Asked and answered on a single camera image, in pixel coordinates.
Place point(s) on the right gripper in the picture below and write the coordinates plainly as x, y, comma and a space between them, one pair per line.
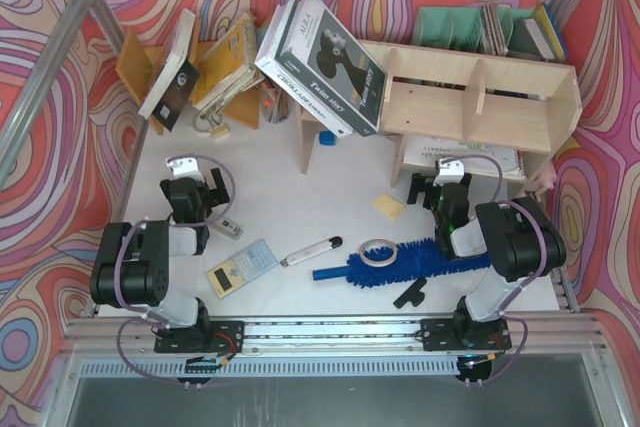
438, 188

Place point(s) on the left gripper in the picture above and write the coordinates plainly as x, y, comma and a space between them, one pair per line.
198, 187

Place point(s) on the blue microfiber duster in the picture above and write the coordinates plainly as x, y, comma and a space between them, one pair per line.
400, 259

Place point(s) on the masking tape roll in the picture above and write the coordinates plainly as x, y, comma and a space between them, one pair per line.
378, 253

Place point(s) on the black T-shaped plastic part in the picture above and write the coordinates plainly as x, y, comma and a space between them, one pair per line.
413, 294

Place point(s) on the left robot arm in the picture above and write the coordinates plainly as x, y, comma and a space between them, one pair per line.
131, 270

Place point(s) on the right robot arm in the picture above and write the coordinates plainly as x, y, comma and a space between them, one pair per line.
514, 239

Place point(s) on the light wooden bookshelf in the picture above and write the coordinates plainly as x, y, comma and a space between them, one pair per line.
531, 106

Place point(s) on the yellow sticky note pad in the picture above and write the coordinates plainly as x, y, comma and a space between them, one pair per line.
389, 206

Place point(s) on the yellow grey calculator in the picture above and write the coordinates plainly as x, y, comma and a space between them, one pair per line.
242, 268

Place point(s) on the blue pencil sharpener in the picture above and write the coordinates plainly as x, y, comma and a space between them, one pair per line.
327, 138

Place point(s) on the pen cup with pencils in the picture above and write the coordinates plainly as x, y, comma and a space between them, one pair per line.
273, 103

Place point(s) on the white black marker pen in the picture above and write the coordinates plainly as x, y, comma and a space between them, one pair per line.
312, 251

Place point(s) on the white black leaning book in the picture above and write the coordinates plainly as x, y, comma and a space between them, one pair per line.
173, 76

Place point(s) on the yellow books stack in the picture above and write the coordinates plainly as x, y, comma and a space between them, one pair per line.
227, 68

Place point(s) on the orange wooden book stand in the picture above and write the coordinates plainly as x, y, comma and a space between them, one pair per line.
135, 65

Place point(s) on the green desk organizer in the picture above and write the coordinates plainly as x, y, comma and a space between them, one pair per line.
465, 29

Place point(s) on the blue yellow book in organizer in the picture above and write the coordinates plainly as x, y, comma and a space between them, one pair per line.
542, 14

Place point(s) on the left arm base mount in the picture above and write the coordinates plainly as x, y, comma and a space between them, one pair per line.
215, 337

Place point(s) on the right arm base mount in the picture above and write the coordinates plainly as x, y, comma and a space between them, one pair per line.
447, 334

